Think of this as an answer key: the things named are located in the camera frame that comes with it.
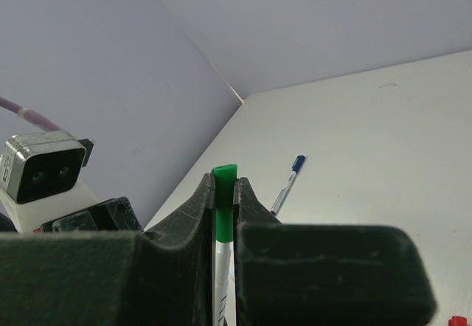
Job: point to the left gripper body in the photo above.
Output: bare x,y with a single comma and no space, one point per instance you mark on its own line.
115,214

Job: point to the green pen cap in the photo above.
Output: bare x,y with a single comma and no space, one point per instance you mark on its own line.
225,178

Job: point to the blue pen cap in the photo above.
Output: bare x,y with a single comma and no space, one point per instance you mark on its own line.
298,163

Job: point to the blue marker pen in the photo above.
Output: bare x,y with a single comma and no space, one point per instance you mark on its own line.
277,206

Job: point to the green marker pen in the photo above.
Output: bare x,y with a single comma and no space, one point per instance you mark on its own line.
223,256

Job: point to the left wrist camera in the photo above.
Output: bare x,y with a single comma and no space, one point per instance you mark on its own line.
40,178

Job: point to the red pen cap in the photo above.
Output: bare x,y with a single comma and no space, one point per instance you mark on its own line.
458,321

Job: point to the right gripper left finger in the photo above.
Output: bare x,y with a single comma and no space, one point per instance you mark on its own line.
160,276

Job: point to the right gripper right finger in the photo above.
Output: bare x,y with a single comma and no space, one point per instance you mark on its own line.
303,274

